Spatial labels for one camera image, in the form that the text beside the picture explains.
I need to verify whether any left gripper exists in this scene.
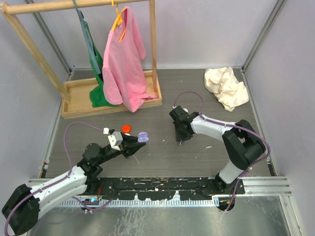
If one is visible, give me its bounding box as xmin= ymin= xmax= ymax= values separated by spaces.
xmin=96 ymin=132 xmax=145 ymax=165

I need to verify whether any pink shirt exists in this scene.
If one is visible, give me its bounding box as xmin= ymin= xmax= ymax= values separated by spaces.
xmin=102 ymin=6 xmax=156 ymax=112

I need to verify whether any wooden clothes rack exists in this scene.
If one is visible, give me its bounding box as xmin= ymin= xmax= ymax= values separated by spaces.
xmin=0 ymin=0 xmax=162 ymax=119

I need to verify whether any green shirt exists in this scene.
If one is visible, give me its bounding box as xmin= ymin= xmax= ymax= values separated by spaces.
xmin=83 ymin=20 xmax=117 ymax=108

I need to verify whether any slotted cable duct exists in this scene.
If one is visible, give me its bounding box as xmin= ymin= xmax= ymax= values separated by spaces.
xmin=59 ymin=196 xmax=220 ymax=208

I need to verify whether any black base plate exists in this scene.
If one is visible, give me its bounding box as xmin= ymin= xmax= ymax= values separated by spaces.
xmin=86 ymin=177 xmax=245 ymax=201

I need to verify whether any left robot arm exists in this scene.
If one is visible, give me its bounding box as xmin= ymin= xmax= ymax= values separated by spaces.
xmin=1 ymin=131 xmax=149 ymax=236

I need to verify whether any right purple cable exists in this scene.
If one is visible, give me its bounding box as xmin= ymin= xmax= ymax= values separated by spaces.
xmin=172 ymin=91 xmax=271 ymax=192

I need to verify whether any grey-blue hanger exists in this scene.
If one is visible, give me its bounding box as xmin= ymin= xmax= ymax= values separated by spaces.
xmin=73 ymin=0 xmax=101 ymax=75

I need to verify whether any cream crumpled cloth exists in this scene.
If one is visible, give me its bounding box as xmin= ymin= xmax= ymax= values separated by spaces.
xmin=204 ymin=67 xmax=249 ymax=112

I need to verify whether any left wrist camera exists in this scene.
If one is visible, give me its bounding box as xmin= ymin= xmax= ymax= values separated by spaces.
xmin=108 ymin=131 xmax=123 ymax=151

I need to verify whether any orange charging case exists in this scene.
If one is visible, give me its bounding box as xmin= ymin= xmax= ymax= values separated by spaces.
xmin=122 ymin=124 xmax=131 ymax=133

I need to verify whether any yellow hanger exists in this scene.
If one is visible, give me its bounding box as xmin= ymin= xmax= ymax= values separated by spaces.
xmin=110 ymin=0 xmax=127 ymax=42

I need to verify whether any purple charging case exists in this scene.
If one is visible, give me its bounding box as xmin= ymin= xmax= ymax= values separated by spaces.
xmin=137 ymin=132 xmax=149 ymax=143

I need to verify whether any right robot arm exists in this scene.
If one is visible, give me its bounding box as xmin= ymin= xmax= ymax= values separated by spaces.
xmin=169 ymin=106 xmax=267 ymax=194

